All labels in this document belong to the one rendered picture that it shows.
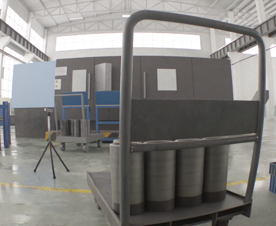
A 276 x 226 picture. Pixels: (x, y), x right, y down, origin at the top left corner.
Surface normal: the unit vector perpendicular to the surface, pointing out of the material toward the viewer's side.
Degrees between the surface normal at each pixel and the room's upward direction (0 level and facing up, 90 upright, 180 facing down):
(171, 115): 98
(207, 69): 86
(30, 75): 86
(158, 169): 90
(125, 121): 98
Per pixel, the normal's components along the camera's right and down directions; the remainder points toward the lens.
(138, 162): 0.70, -0.01
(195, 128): 0.29, 0.14
